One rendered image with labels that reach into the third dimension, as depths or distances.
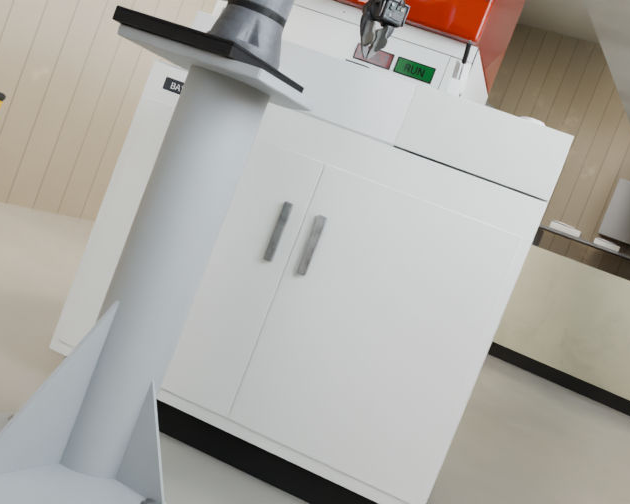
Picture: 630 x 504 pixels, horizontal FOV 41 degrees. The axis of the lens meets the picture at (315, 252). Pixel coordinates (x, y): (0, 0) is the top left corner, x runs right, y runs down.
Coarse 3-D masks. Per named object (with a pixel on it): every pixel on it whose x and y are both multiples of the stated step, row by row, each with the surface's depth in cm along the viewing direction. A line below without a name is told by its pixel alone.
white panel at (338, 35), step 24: (312, 0) 256; (288, 24) 257; (312, 24) 255; (336, 24) 254; (312, 48) 255; (336, 48) 253; (384, 48) 250; (408, 48) 248; (432, 48) 246; (456, 48) 245; (384, 72) 250
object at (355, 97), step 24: (288, 48) 192; (288, 72) 192; (312, 72) 190; (336, 72) 189; (360, 72) 188; (312, 96) 190; (336, 96) 189; (360, 96) 187; (384, 96) 186; (408, 96) 185; (336, 120) 189; (360, 120) 187; (384, 120) 186
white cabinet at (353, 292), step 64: (320, 128) 189; (128, 192) 200; (256, 192) 192; (320, 192) 189; (384, 192) 185; (448, 192) 182; (512, 192) 179; (256, 256) 192; (320, 256) 188; (384, 256) 185; (448, 256) 182; (512, 256) 178; (64, 320) 203; (192, 320) 195; (256, 320) 192; (320, 320) 188; (384, 320) 185; (448, 320) 181; (192, 384) 195; (256, 384) 191; (320, 384) 188; (384, 384) 184; (448, 384) 181; (256, 448) 195; (320, 448) 187; (384, 448) 184; (448, 448) 203
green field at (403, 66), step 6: (402, 60) 248; (396, 66) 249; (402, 66) 248; (408, 66) 248; (414, 66) 247; (420, 66) 247; (402, 72) 248; (408, 72) 248; (414, 72) 247; (420, 72) 247; (426, 72) 246; (432, 72) 246; (420, 78) 247; (426, 78) 246
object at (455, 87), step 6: (456, 66) 211; (462, 66) 210; (468, 66) 210; (456, 72) 211; (462, 72) 210; (468, 72) 211; (456, 78) 212; (462, 78) 211; (450, 84) 210; (456, 84) 210; (462, 84) 213; (450, 90) 210; (456, 90) 210; (462, 90) 214
